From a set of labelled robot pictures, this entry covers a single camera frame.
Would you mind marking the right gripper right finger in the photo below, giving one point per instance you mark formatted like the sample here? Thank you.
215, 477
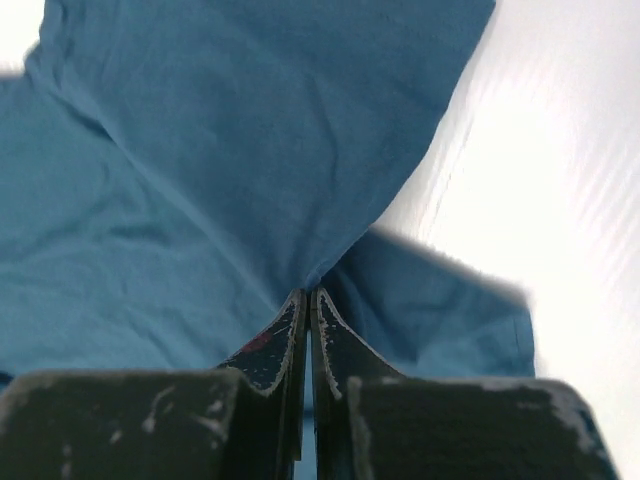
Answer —
373, 422

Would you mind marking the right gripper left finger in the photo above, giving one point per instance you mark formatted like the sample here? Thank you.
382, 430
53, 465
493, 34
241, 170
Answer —
240, 420

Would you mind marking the dark blue t shirt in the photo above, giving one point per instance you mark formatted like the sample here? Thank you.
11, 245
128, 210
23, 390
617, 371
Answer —
172, 170

